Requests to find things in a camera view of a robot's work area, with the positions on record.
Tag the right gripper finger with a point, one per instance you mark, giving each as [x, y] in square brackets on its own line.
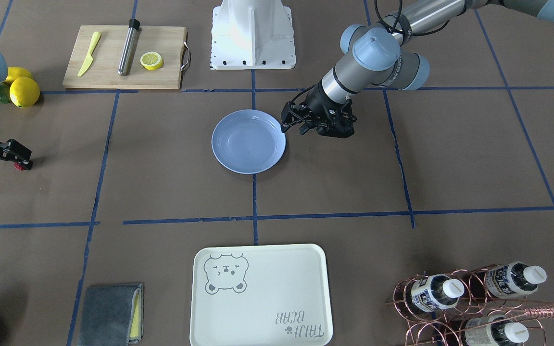
[28, 164]
[12, 150]

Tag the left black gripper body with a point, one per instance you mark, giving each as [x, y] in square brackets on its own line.
[316, 104]

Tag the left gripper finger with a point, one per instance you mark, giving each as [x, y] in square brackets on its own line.
[293, 114]
[305, 126]

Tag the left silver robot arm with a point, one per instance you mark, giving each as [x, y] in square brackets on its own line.
[373, 56]

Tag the yellow lemon front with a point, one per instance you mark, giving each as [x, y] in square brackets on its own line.
[24, 92]

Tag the yellow lemon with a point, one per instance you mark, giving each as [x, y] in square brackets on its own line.
[24, 92]
[15, 72]

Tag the yellow lemon back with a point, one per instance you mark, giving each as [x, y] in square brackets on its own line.
[15, 72]

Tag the yellow plastic knife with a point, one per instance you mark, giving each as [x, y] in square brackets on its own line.
[88, 59]

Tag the lemon half slice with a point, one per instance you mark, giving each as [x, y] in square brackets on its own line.
[151, 61]

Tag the steel muddler rod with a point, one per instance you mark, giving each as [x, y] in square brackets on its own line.
[129, 47]

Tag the grey folded cloth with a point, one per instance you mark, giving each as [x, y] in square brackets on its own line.
[112, 315]

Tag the cream bear tray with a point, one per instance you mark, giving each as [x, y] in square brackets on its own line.
[271, 295]

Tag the dark drink bottle one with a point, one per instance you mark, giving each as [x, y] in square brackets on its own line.
[432, 293]

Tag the dark drink bottle two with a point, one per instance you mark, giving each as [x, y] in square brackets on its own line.
[509, 281]

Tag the dark drink bottle three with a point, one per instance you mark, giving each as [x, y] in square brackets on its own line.
[493, 330]

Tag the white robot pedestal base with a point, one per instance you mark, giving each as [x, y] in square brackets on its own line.
[252, 35]

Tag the copper wire bottle rack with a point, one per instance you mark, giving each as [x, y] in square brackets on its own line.
[442, 327]

